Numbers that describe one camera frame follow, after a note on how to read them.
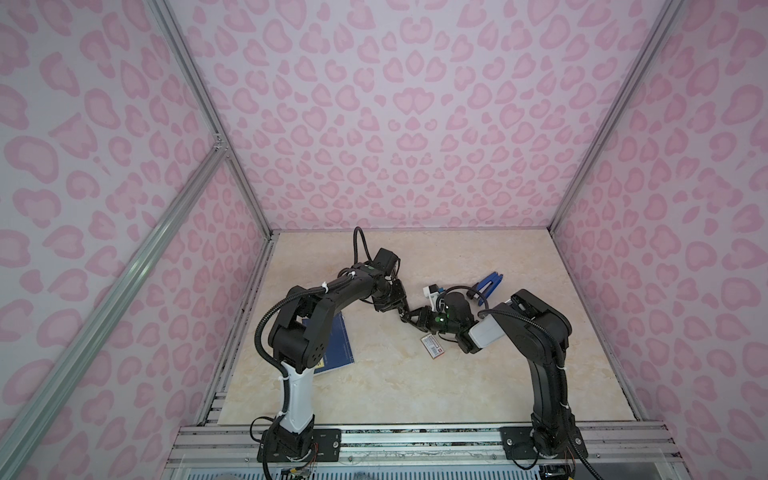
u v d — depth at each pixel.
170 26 0.70
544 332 0.53
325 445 0.73
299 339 0.53
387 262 0.79
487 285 1.01
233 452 0.73
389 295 0.83
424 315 0.86
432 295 0.92
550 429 0.63
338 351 0.89
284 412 0.59
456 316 0.80
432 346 0.88
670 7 0.69
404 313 0.93
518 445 0.74
